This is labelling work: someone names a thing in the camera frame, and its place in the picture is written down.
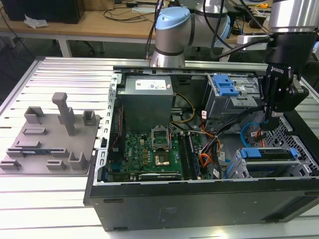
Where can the green motherboard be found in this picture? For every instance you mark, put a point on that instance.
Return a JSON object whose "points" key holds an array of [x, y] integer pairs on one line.
{"points": [[134, 154]]}

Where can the grey parts rack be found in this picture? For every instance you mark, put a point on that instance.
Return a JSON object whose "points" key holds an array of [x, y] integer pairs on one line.
{"points": [[49, 139]]}

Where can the large black box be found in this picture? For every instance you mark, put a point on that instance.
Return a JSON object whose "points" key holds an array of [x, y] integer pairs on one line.
{"points": [[42, 11]]}

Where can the thin metal locking lever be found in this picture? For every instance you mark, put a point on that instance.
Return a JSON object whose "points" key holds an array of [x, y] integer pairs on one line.
{"points": [[170, 132]]}

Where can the white paper sheet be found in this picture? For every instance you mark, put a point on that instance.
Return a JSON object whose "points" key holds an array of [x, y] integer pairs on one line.
{"points": [[144, 9]]}

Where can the RAM stick with blue label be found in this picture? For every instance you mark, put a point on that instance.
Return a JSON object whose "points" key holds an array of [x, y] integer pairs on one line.
{"points": [[35, 151]]}

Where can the blue plastic drive latch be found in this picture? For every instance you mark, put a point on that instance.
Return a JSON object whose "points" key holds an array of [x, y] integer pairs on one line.
{"points": [[224, 85]]}

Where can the wooden desk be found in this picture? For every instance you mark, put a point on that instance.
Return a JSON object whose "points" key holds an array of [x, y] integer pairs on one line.
{"points": [[99, 27]]}

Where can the CPU socket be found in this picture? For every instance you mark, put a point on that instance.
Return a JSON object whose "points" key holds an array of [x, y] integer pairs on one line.
{"points": [[162, 159]]}

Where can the grey power supply unit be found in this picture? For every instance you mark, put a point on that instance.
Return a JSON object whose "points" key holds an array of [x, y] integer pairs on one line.
{"points": [[144, 107]]}

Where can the grey metal disk bay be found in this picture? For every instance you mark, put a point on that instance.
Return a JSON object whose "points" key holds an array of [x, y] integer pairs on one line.
{"points": [[271, 169]]}

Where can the black graphics card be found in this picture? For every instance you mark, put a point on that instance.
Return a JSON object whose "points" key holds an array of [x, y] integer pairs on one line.
{"points": [[159, 176]]}

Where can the RAM slot with blue clips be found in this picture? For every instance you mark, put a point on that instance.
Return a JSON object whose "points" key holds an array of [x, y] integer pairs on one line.
{"points": [[195, 159]]}

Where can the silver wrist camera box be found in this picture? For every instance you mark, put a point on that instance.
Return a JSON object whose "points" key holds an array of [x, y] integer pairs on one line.
{"points": [[251, 41]]}

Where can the yellow tape roll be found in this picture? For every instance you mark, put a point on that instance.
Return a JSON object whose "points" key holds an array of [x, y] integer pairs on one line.
{"points": [[263, 6]]}

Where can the grey metal drive cage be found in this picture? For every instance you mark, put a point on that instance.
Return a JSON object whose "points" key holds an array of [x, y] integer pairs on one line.
{"points": [[219, 107]]}

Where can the small black box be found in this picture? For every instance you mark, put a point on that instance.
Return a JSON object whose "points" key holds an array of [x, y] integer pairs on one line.
{"points": [[256, 22]]}

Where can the hard disk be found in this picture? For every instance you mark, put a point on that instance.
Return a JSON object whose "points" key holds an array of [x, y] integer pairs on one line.
{"points": [[250, 153]]}

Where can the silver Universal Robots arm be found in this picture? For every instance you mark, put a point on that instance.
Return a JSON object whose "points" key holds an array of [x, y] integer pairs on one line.
{"points": [[174, 32]]}

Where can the black open PC case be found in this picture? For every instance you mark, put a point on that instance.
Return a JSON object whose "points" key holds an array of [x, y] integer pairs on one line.
{"points": [[199, 206]]}

